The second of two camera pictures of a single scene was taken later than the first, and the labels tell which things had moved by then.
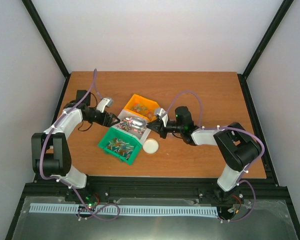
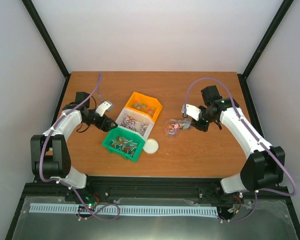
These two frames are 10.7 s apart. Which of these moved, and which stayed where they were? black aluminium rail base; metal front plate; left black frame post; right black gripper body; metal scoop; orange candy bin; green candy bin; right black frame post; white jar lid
Moved: metal scoop; right black gripper body; orange candy bin; green candy bin
Stayed: left black frame post; white jar lid; black aluminium rail base; right black frame post; metal front plate
